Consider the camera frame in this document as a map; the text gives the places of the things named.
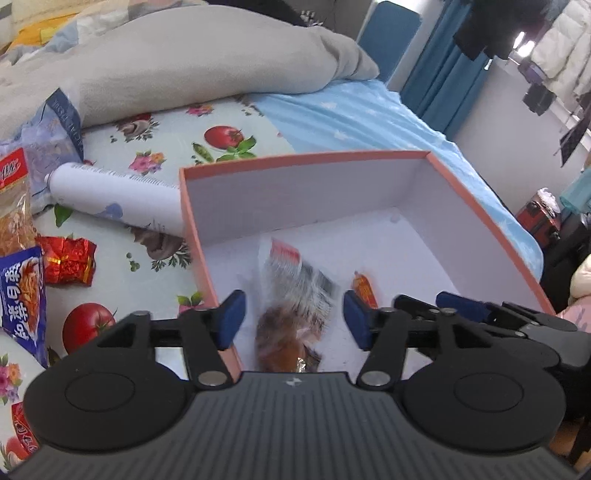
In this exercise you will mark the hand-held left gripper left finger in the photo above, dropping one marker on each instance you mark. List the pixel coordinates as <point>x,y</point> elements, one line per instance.
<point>230,323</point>

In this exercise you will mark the white tube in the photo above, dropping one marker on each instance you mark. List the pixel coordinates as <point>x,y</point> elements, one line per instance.
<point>115,194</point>

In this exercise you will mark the white hanging jacket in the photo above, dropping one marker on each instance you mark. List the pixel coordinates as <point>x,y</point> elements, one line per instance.
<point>563,46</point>

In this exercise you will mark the blue curtain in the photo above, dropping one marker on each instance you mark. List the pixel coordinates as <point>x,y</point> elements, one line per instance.
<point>443,74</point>

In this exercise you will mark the red foil packet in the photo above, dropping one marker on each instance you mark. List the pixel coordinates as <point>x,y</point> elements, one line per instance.
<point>69,261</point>

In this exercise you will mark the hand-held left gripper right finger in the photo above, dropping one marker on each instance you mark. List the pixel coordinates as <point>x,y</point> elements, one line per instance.
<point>358,323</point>

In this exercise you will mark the cream pink cloth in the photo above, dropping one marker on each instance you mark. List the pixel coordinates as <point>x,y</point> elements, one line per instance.
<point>579,290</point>

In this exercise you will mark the small red sausage stick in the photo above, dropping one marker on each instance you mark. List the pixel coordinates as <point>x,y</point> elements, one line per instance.
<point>364,290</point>

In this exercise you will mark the clear brown snack packet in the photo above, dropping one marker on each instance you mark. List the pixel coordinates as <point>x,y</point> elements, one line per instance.
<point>295,281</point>

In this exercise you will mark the black hanging bag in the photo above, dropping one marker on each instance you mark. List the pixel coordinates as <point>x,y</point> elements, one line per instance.
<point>538,99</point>

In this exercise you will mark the teal cloth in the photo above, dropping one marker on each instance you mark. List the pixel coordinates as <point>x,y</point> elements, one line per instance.
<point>577,191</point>

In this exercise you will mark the blue chair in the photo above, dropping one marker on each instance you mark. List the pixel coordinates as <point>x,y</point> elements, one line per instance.
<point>388,37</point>

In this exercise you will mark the blue snack packet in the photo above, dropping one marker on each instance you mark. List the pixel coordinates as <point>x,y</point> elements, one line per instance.
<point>23,300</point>

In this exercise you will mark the grey blanket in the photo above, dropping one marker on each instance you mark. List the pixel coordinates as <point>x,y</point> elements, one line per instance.
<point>184,60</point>

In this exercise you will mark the blue transparent plastic bag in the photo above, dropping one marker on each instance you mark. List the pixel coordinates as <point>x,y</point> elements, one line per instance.
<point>55,134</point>

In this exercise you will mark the pink-rimmed white cardboard box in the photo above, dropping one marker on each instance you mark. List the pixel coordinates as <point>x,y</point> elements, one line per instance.
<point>300,198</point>

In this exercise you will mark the red suitcase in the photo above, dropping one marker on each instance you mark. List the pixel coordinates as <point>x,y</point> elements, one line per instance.
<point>535,217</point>

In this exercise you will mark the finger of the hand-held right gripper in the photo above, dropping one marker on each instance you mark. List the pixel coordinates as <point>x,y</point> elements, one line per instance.
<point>413,303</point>
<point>459,303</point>

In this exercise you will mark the clear red-label dried snack packet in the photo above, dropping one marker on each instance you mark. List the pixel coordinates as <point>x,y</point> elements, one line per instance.
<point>14,217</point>

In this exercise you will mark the floral tomato print bedsheet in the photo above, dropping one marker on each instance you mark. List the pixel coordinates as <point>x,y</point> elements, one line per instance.
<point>152,277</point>

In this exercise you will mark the red snack packet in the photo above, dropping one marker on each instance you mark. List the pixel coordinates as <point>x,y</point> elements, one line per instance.
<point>18,424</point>

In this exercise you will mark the black hanging clothes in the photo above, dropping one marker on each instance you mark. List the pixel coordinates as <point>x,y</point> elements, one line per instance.
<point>498,27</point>

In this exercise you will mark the black clothing pile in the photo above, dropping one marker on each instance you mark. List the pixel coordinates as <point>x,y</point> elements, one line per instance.
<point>286,9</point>

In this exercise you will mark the yellow pillow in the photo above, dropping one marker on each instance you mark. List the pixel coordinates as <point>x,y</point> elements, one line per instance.
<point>41,34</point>

